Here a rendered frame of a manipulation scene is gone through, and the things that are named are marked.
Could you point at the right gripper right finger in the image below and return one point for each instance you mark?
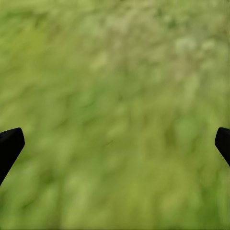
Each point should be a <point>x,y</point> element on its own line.
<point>222,142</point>

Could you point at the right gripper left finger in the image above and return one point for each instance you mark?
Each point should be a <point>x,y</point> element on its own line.
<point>11,144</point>

